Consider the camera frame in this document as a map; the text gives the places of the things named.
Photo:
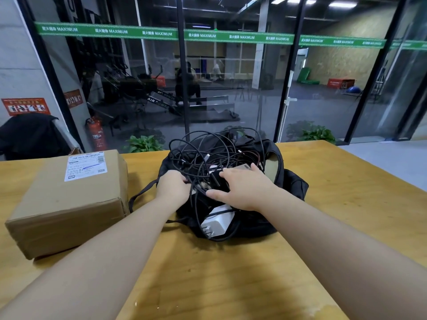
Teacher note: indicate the person's left hand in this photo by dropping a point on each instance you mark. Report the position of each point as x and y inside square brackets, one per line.
[173, 189]

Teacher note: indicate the person's right hand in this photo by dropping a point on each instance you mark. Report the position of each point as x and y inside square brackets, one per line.
[247, 189]

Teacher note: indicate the black fabric bag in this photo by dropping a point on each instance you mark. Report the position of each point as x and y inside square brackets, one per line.
[290, 186]

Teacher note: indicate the white plug charger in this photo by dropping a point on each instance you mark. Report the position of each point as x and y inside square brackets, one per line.
[218, 223]

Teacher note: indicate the brown cardboard box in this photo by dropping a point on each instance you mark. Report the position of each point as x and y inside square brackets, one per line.
[73, 209]

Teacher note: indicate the person's left forearm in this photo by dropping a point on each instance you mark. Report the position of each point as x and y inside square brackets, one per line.
[93, 273]

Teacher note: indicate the person's right forearm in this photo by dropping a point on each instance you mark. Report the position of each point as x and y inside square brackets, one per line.
[333, 249]

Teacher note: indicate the green leafy plant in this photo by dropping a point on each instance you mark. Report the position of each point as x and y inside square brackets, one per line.
[233, 129]
[143, 144]
[317, 134]

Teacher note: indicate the red fire extinguisher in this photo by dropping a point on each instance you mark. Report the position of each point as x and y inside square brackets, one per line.
[96, 134]

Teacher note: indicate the wooden table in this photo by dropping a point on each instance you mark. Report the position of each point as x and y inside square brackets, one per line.
[350, 183]

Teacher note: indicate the black exercise machine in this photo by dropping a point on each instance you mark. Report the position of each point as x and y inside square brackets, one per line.
[136, 84]

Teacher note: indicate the grey chair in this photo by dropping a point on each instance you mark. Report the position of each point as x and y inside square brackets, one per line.
[66, 136]

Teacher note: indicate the green gym mat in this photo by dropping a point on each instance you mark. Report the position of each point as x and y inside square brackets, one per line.
[304, 75]

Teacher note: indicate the small orange door sign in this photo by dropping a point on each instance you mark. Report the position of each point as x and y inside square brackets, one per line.
[73, 98]

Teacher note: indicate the red gym box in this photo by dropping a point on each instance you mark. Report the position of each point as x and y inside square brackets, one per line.
[338, 83]

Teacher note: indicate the blue balance ball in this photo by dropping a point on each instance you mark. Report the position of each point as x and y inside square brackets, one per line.
[353, 89]

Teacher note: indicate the green glass marking strip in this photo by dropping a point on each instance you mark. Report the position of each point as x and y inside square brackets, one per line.
[233, 36]

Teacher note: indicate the orange wall safety sign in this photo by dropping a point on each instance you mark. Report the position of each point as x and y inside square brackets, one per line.
[25, 107]

